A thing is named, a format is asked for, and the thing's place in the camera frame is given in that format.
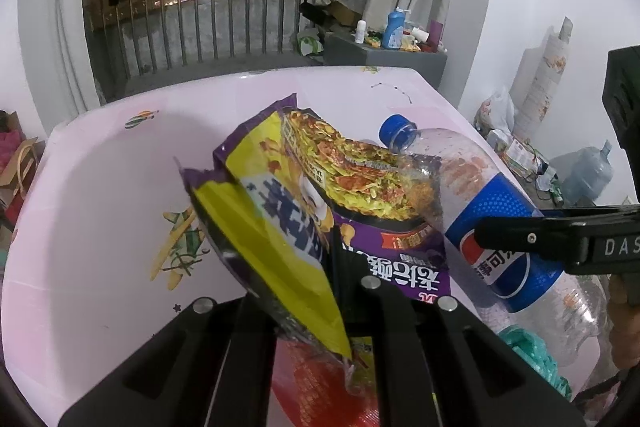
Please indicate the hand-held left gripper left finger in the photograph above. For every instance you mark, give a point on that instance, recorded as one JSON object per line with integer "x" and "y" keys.
{"x": 250, "y": 347}

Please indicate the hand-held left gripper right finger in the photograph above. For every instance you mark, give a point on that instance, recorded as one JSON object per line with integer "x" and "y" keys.
{"x": 400, "y": 357}

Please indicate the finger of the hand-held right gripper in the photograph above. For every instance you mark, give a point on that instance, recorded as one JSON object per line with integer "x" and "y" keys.
{"x": 525, "y": 237}

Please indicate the clear plastic bottle blue label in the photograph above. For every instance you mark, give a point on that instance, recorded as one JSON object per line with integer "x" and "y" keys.
{"x": 500, "y": 207}

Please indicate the purple yellow snack bag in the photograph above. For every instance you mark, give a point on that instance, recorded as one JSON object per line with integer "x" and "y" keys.
{"x": 280, "y": 217}

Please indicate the person's right hand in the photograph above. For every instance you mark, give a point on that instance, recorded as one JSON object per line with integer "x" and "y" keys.
{"x": 625, "y": 322}

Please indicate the blue water jug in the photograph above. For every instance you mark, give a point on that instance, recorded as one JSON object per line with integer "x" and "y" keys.
{"x": 587, "y": 174}

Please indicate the red snack packet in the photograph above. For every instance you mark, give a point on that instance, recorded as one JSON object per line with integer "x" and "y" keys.
{"x": 310, "y": 382}

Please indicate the pile of leaflets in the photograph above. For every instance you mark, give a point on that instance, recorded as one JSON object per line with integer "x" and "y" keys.
{"x": 522, "y": 157}

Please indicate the printed paper roll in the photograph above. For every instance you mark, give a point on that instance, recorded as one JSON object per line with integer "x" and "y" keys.
{"x": 545, "y": 82}

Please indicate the teal mesh bag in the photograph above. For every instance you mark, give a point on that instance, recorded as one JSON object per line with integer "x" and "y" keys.
{"x": 530, "y": 352}

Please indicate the white plastic bag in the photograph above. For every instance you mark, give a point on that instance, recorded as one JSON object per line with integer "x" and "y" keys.
{"x": 492, "y": 112}

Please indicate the purple cup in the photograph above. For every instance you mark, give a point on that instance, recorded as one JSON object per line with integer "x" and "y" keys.
{"x": 436, "y": 33}

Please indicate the pile of snack packets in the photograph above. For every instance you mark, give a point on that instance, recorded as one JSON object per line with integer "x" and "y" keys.
{"x": 410, "y": 41}

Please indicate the grey cabinet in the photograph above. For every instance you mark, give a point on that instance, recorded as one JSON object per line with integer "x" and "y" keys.
{"x": 380, "y": 62}

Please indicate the blue detergent bottle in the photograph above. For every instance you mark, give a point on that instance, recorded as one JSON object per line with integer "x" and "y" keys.
{"x": 393, "y": 32}

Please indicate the small white bottle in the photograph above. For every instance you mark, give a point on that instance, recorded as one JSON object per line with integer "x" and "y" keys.
{"x": 361, "y": 33}

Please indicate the green white bag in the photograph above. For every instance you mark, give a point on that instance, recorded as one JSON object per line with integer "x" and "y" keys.
{"x": 310, "y": 44}

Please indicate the brown paper bag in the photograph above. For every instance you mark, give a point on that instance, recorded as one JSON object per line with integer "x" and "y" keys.
{"x": 17, "y": 172}

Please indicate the metal balcony railing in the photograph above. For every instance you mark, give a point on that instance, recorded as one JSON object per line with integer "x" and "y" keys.
{"x": 225, "y": 7}

